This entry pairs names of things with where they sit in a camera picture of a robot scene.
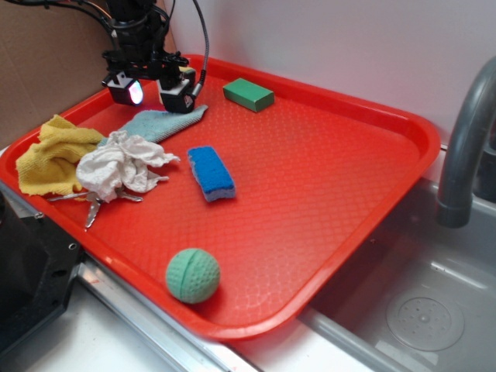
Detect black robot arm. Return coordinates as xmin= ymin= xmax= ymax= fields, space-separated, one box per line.
xmin=102 ymin=1 xmax=195 ymax=114

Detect light blue cloth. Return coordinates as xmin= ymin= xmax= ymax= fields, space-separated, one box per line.
xmin=99 ymin=105 xmax=208 ymax=146

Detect braided grey cable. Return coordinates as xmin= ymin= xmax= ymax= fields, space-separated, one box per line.
xmin=189 ymin=0 xmax=211 ymax=98

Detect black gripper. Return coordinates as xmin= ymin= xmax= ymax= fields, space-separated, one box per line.
xmin=102 ymin=19 xmax=195 ymax=114

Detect black box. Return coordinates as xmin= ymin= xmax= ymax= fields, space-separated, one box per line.
xmin=1 ymin=195 xmax=81 ymax=356

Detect yellow cloth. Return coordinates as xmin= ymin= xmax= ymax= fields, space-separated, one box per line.
xmin=15 ymin=115 xmax=103 ymax=196

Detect silver metal keys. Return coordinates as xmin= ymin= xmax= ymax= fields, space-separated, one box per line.
xmin=47 ymin=187 xmax=143 ymax=229

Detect grey faucet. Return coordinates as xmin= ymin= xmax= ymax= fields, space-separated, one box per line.
xmin=436 ymin=58 xmax=495 ymax=228

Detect red plastic tray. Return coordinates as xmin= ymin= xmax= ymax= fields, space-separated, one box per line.
xmin=0 ymin=53 xmax=443 ymax=343

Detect blue sponge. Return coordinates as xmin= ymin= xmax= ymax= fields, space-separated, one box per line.
xmin=188 ymin=146 xmax=236 ymax=202

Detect white crumpled cloth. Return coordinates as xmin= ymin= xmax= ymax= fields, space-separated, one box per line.
xmin=76 ymin=131 xmax=180 ymax=202

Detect green rectangular block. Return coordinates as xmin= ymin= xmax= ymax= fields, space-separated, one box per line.
xmin=222 ymin=78 xmax=275 ymax=112

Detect yellow sponge with green scourer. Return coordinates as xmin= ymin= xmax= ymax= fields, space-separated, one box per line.
xmin=179 ymin=67 xmax=196 ymax=84

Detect grey plastic sink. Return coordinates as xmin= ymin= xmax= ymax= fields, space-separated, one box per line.
xmin=301 ymin=180 xmax=495 ymax=371

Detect brown cardboard panel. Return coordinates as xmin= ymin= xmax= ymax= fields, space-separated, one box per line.
xmin=0 ymin=0 xmax=179 ymax=149

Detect green foam ball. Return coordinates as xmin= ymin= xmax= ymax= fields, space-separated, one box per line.
xmin=165 ymin=248 xmax=221 ymax=305

